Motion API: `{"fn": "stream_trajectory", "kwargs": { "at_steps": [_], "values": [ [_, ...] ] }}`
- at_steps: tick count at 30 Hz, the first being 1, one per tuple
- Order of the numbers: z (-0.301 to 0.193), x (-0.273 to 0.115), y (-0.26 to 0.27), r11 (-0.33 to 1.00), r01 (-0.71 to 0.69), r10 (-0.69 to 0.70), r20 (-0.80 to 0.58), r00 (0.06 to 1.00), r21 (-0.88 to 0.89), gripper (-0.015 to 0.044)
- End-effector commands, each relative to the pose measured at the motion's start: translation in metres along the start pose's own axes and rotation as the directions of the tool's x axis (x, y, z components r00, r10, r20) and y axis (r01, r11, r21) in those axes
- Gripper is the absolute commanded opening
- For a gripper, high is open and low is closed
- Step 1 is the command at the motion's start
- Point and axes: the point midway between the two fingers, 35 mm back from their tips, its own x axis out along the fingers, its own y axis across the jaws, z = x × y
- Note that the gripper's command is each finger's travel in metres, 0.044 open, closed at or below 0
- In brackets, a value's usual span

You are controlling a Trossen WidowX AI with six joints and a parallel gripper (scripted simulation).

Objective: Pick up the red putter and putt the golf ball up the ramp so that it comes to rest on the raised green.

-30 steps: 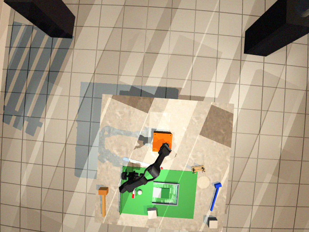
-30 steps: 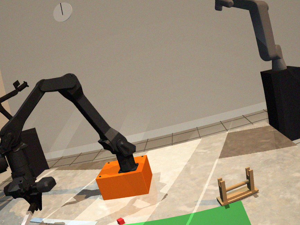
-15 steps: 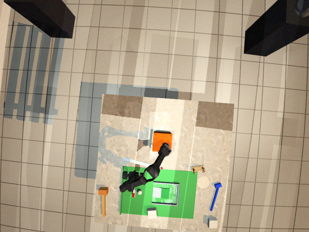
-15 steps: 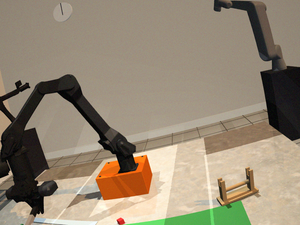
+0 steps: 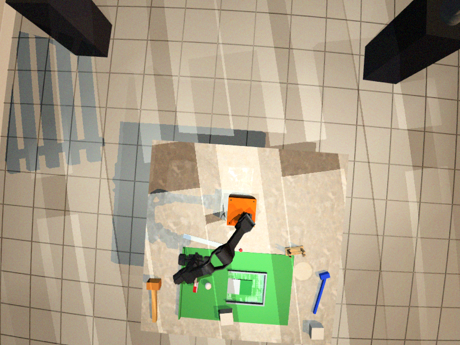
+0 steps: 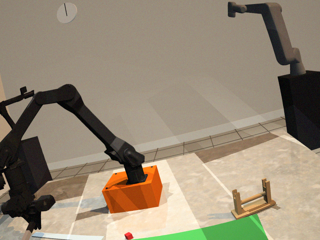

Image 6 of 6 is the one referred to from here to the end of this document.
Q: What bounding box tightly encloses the green putting mat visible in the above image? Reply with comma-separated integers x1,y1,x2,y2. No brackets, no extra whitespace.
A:
132,214,268,240

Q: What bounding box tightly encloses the red putter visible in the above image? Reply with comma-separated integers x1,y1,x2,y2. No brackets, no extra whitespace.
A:
21,218,36,240

